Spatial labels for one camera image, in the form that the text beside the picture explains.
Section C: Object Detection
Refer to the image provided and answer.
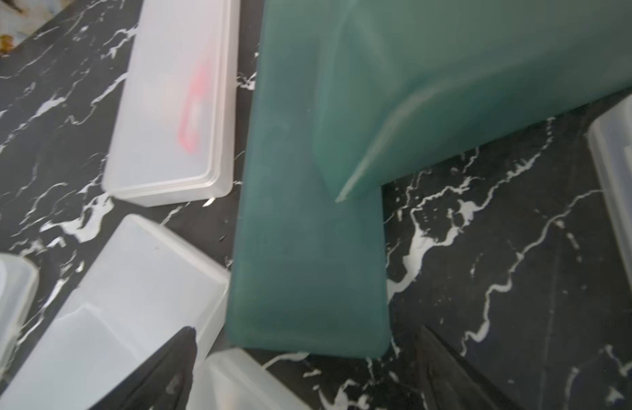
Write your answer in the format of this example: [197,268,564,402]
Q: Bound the clear rounded case front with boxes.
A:
[0,253,39,380]

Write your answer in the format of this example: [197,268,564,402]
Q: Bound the clear case with pink item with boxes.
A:
[102,0,240,207]

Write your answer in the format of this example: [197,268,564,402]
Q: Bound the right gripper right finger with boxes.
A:
[415,326,521,409]

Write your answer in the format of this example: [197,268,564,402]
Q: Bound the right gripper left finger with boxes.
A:
[92,326,197,409]

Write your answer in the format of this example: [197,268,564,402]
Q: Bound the clear rounded case back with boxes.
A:
[588,94,632,293]

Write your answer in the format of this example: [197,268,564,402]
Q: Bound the clear case with barcode label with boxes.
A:
[0,215,230,409]

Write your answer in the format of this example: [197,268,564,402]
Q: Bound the clear case with pencil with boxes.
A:
[186,348,308,410]

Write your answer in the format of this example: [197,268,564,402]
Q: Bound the dark green case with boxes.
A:
[225,1,391,358]
[313,1,632,202]

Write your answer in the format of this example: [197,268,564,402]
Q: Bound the clear rounded case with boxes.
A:
[588,94,632,293]
[0,253,39,380]

